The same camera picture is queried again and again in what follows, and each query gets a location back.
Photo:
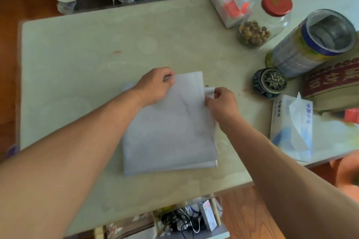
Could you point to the person's right hand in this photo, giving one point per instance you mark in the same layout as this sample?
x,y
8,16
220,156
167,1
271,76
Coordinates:
x,y
224,107

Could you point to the person's left hand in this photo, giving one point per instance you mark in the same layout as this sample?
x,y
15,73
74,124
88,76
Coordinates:
x,y
152,87

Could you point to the plain white tablecloth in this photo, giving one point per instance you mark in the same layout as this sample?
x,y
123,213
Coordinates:
x,y
174,140

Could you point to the white blue tissue pack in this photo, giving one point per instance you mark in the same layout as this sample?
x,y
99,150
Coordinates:
x,y
283,126

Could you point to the red lid glass jar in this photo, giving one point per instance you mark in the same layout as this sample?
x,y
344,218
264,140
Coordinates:
x,y
276,3

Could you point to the wooden drawer white front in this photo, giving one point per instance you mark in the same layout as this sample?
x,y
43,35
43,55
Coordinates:
x,y
221,233

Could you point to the beige floral tablecloth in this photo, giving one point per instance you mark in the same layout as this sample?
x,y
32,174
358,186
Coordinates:
x,y
131,227

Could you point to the person's right forearm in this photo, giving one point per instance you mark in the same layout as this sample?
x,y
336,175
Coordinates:
x,y
294,185

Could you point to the person's left forearm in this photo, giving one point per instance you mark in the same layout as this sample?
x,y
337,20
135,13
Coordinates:
x,y
61,168

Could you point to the dark patterned canister lid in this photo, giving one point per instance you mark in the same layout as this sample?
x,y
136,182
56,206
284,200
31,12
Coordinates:
x,y
269,83

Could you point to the cream marble table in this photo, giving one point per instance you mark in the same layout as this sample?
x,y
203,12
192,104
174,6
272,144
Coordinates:
x,y
84,65

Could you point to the grey open canister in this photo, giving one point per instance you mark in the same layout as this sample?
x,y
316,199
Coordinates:
x,y
297,54

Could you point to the small white box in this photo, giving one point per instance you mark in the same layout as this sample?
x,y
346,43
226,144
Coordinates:
x,y
209,216

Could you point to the brown paper tea bag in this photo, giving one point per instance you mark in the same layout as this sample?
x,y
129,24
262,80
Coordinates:
x,y
333,87

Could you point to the red snack packet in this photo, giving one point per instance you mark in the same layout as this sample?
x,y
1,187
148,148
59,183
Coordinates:
x,y
352,115

